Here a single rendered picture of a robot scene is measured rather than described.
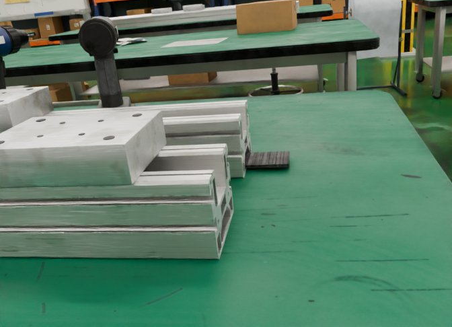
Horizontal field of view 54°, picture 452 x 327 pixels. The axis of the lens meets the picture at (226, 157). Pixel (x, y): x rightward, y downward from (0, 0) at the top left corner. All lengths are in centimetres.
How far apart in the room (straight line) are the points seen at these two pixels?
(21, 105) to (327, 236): 47
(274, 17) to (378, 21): 170
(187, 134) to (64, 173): 22
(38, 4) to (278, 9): 203
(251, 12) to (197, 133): 190
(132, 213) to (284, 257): 15
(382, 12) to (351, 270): 365
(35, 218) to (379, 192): 38
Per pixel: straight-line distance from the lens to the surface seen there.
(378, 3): 400
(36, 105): 74
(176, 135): 60
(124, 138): 41
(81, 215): 46
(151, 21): 405
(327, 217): 50
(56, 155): 43
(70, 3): 368
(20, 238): 51
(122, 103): 81
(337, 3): 991
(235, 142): 58
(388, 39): 408
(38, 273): 48
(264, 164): 61
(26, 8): 387
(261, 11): 246
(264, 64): 198
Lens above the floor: 102
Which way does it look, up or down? 21 degrees down
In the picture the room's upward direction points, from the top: 6 degrees counter-clockwise
